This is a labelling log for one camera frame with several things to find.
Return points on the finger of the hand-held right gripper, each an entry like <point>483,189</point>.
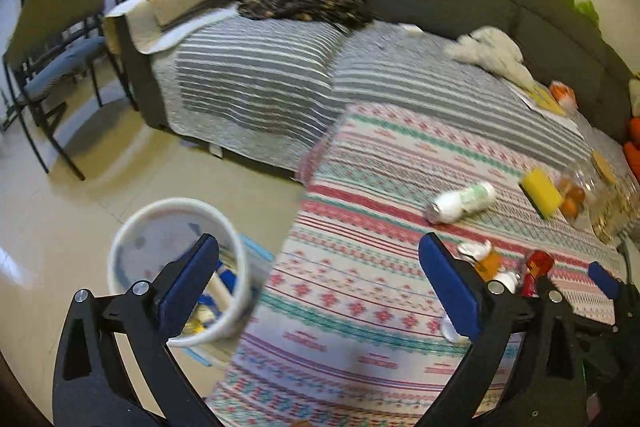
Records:
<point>602,277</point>

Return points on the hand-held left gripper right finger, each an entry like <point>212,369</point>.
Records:
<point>447,287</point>

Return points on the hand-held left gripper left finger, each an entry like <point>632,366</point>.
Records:
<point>187,287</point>

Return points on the yellow wrapper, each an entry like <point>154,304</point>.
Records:
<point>200,324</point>

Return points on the small orange bottle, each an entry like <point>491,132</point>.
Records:
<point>487,262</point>

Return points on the small white bottle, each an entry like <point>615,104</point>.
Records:
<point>507,279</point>

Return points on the red wrapper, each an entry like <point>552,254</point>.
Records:
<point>539,264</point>

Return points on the white round bin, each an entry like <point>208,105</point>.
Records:
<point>125,247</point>

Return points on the white green bottle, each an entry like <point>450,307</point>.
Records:
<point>465,202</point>

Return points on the yellow green sponge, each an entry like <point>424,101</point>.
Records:
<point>540,189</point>

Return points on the clear plastic snack jar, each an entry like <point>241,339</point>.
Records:
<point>612,207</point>

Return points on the orange fruit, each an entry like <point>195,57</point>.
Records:
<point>570,208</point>
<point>565,182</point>
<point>575,193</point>

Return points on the patterned tablecloth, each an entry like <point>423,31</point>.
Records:
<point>375,257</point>

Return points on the glass jar with wooden lid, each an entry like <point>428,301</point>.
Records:
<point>602,167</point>

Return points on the orange pillow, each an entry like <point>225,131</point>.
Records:
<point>634,127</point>
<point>632,157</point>

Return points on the white paper sheets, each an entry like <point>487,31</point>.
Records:
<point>570,122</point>

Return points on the beige fleece blanket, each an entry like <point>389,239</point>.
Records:
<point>635,94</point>

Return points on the yellow booklet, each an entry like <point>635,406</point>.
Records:
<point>545,99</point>

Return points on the orange plastic bag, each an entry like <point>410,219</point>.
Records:
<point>562,94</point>

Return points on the grey striped blanket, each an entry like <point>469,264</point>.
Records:
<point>260,72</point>

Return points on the white plush dog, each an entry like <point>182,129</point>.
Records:
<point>492,52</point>

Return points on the green plush toy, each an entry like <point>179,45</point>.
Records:
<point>587,9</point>

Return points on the beige towel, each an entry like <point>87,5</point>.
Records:
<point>165,12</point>

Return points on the plaid shirt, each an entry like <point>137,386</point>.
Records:
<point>305,4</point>

